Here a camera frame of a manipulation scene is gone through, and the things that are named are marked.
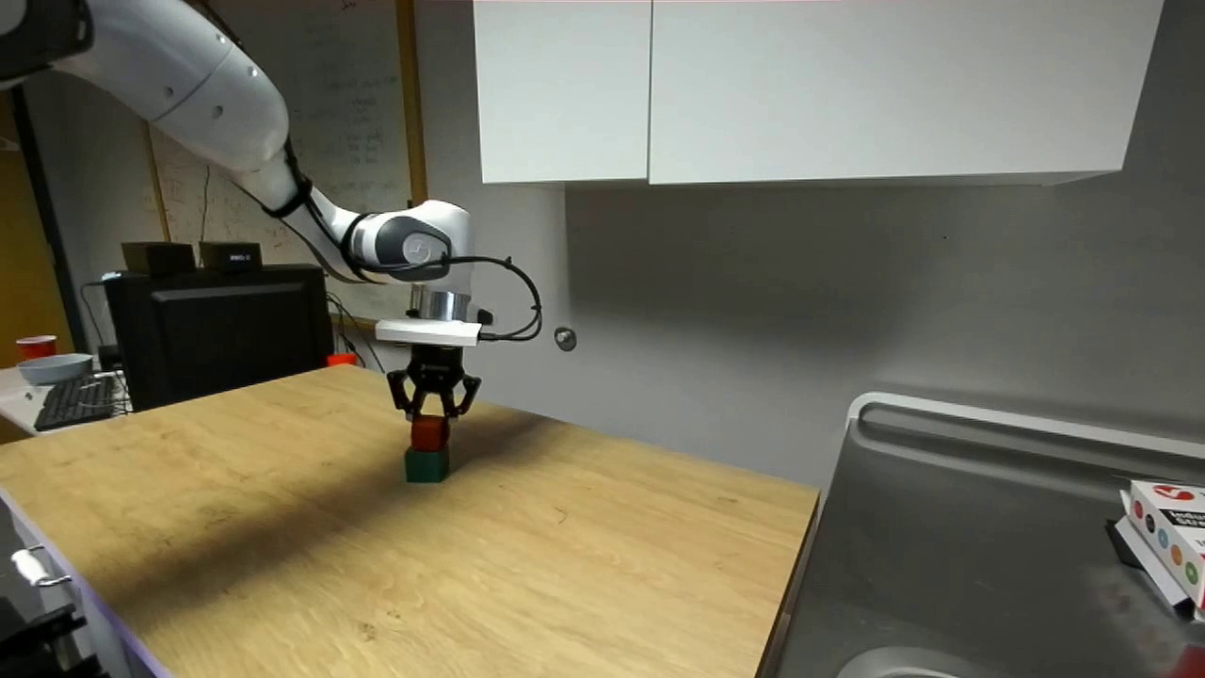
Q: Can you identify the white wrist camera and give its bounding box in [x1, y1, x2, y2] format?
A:
[372, 321, 484, 346]

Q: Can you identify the colourful dotted box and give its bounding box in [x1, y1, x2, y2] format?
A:
[1124, 477, 1205, 623]

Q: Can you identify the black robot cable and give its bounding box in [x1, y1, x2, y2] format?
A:
[281, 142, 549, 346]

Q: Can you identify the round wall fitting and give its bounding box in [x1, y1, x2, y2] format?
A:
[554, 326, 576, 349]

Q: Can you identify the white bowl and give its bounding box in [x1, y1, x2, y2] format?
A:
[19, 355, 95, 383]

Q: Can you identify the white wall cabinet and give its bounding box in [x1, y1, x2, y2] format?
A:
[471, 0, 1164, 184]

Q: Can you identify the black keyboard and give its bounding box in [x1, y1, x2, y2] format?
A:
[35, 375, 112, 428]

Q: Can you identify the green block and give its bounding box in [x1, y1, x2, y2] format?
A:
[405, 452, 452, 482]

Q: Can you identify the black computer monitor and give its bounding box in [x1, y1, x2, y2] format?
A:
[107, 240, 332, 410]

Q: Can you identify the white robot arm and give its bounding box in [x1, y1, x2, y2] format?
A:
[0, 0, 471, 297]

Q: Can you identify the red plastic cup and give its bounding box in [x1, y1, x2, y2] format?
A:
[14, 334, 60, 360]

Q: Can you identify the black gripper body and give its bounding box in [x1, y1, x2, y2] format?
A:
[397, 290, 476, 398]

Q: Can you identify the whiteboard with wooden frame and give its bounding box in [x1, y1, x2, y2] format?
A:
[151, 0, 412, 262]

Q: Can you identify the stainless steel sink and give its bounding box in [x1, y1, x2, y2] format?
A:
[775, 390, 1205, 678]

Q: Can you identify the orange block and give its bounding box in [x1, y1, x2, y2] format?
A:
[412, 418, 449, 452]

